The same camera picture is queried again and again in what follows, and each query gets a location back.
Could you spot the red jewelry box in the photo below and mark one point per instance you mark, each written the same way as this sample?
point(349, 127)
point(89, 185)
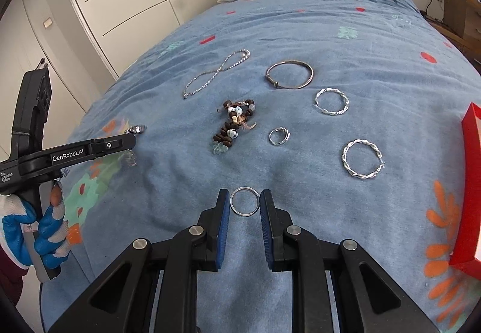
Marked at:
point(468, 205)

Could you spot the white light switch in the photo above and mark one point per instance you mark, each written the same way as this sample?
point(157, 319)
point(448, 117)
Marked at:
point(47, 22)

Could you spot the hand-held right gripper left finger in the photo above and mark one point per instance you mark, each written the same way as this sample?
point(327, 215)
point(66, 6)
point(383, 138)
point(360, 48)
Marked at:
point(223, 227)

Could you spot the twisted silver hoop earring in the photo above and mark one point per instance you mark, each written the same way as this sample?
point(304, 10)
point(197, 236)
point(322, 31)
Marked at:
point(344, 159)
point(345, 103)

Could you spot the small silver hoop earring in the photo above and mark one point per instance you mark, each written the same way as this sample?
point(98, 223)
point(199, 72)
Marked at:
point(271, 137)

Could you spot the blue printed blanket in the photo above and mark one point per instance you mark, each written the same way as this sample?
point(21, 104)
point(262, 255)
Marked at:
point(338, 36)

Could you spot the person's left hand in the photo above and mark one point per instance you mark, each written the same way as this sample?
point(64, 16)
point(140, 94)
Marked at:
point(50, 239)

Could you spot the white door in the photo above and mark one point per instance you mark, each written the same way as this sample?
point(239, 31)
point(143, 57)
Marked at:
point(64, 66)

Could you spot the silver bangle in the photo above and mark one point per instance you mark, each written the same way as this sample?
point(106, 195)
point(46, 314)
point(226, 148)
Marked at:
point(311, 74)

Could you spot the small clear ornament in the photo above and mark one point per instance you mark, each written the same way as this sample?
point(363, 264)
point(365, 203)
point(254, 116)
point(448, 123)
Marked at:
point(130, 160)

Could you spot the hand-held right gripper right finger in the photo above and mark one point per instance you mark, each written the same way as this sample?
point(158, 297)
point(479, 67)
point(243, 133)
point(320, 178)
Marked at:
point(267, 231)

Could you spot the person's left forearm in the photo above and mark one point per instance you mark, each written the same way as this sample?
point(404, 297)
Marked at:
point(9, 276)

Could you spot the wooden dresser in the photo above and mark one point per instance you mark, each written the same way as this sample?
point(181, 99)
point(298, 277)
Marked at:
point(460, 13)

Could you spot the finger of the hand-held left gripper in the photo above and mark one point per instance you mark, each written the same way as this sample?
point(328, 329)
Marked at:
point(112, 147)

